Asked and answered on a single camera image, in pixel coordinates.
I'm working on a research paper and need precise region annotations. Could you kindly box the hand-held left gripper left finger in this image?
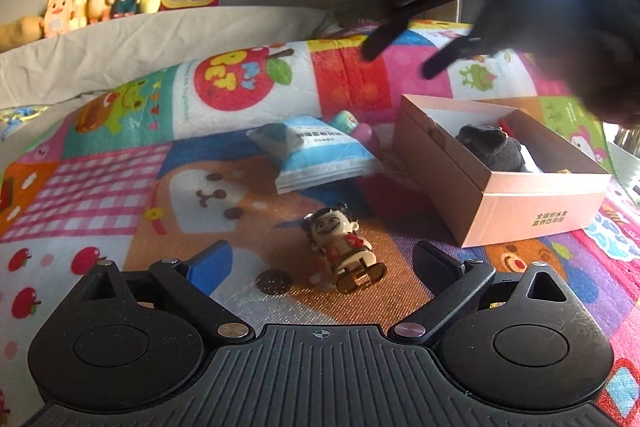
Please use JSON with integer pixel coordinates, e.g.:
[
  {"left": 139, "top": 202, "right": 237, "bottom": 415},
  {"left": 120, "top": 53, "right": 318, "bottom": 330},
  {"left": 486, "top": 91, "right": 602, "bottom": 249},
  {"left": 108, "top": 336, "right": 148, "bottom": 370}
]
[{"left": 62, "top": 241, "right": 256, "bottom": 340}]

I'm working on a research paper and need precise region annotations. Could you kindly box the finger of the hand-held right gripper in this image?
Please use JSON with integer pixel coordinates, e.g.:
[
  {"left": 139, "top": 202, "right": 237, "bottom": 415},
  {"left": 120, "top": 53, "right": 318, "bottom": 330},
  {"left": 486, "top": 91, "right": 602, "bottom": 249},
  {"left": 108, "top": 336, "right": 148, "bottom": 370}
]
[
  {"left": 422, "top": 34, "right": 483, "bottom": 79},
  {"left": 360, "top": 4, "right": 416, "bottom": 62}
]

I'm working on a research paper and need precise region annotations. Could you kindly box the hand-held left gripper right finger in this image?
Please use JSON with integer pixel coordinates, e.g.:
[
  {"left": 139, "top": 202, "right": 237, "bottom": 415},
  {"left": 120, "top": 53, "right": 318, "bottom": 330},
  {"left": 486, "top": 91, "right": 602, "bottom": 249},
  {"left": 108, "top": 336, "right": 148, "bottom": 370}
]
[{"left": 392, "top": 241, "right": 578, "bottom": 343}]

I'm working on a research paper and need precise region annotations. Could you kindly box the pink teal bottle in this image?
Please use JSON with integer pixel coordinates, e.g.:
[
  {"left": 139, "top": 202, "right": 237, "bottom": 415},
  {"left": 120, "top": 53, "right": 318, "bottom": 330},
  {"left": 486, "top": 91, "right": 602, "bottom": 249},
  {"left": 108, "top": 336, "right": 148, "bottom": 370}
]
[{"left": 327, "top": 109, "right": 376, "bottom": 148}]

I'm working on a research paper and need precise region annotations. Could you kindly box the dark grey plush toy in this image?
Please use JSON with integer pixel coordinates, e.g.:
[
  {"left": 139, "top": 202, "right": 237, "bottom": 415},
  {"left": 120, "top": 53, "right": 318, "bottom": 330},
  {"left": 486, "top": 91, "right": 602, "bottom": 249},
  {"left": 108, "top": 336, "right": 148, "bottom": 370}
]
[{"left": 455, "top": 123, "right": 526, "bottom": 172}]

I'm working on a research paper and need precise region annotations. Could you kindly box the red cartoon figurine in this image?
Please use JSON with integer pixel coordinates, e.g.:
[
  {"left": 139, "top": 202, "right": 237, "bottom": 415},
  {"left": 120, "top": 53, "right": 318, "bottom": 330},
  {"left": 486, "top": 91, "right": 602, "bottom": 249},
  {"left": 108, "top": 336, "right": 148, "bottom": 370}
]
[{"left": 301, "top": 207, "right": 388, "bottom": 294}]

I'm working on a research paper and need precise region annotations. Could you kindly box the pink cardboard box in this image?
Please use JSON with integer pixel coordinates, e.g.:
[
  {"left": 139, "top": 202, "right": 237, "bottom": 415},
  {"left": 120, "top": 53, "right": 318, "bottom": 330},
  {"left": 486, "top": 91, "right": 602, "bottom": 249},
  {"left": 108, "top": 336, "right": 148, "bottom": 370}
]
[{"left": 392, "top": 94, "right": 613, "bottom": 249}]

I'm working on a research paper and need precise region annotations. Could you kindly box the blue and white tissue packet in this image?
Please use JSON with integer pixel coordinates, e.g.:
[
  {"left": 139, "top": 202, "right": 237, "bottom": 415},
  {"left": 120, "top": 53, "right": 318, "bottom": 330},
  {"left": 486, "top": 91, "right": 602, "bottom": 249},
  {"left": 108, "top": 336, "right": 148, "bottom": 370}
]
[{"left": 247, "top": 114, "right": 383, "bottom": 195}]

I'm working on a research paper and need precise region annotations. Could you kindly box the colourful printed play mat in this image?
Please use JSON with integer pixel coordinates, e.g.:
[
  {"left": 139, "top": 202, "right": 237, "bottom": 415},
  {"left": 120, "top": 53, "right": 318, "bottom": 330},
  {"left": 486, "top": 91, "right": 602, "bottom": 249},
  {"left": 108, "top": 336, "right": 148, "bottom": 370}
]
[{"left": 0, "top": 19, "right": 640, "bottom": 427}]

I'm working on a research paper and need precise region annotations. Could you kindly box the yellow duck plush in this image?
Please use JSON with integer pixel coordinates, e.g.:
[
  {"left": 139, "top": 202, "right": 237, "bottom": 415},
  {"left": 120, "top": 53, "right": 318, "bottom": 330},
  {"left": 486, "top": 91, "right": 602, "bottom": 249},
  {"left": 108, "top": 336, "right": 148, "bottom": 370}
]
[{"left": 42, "top": 0, "right": 88, "bottom": 38}]

